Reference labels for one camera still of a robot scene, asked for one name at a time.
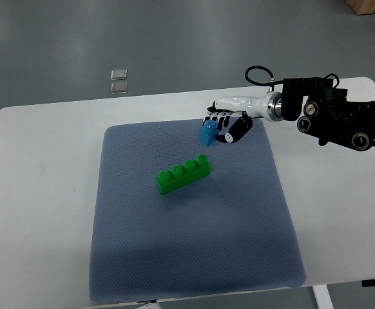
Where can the upper metal floor plate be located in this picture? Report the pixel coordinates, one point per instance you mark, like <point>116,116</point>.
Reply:
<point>119,74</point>

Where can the wooden box corner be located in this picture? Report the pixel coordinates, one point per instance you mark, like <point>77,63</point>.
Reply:
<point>362,7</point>

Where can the blue-grey mesh mat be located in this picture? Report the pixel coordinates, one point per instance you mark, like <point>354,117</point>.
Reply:
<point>226,232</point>

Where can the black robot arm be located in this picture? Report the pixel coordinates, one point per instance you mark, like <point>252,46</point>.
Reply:
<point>321,109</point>

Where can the blue toy block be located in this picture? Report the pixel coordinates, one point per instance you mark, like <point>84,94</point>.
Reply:
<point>208,133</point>

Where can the green four-stud toy block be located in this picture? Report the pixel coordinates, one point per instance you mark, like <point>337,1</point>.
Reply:
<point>181,175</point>

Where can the white table leg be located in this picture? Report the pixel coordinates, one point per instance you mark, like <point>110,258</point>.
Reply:
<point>322,297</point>

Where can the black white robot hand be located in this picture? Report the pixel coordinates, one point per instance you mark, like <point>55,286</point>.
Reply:
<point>234,115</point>

